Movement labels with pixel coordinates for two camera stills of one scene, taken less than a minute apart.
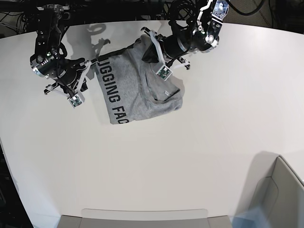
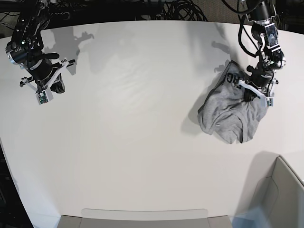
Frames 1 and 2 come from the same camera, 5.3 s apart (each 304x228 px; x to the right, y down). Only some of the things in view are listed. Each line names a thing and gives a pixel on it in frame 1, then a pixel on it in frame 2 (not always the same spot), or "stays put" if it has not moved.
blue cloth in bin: [256, 218] stays put
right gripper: [171, 46] -> [259, 82]
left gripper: [66, 71] -> [45, 74]
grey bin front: [143, 218] stays put
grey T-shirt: [133, 92] -> [225, 113]
